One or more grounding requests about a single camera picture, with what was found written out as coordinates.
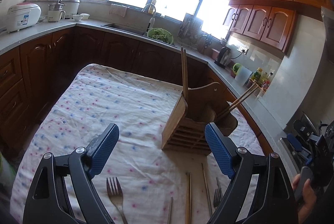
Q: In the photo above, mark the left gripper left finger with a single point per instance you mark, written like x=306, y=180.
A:
x=48, y=201

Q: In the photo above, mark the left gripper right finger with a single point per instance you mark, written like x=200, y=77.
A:
x=273, y=200

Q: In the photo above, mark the long wooden chopstick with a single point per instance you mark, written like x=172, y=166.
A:
x=188, y=210

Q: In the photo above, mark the right hand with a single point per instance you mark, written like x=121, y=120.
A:
x=310, y=198

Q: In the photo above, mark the steel fork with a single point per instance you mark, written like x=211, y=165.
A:
x=218, y=195
x=115, y=195

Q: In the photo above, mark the oil bottles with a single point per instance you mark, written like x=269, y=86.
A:
x=261, y=78

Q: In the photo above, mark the white floral tablecloth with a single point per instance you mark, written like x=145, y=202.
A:
x=153, y=181

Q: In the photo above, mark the translucent plastic pitcher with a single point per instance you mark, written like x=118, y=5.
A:
x=243, y=75

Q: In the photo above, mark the wooden utensil holder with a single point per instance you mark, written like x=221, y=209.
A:
x=184, y=130

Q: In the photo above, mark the black electric kettle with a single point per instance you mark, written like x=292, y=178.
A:
x=223, y=57

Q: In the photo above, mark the dish drying rack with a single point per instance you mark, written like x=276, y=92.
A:
x=192, y=34

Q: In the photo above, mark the white blender jug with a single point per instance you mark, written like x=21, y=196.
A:
x=56, y=12

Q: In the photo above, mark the white rice cooker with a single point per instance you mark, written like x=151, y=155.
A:
x=23, y=15

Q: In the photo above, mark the green vegetable basin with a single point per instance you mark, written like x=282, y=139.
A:
x=160, y=35

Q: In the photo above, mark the chrome sink faucet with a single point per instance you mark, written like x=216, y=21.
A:
x=152, y=19

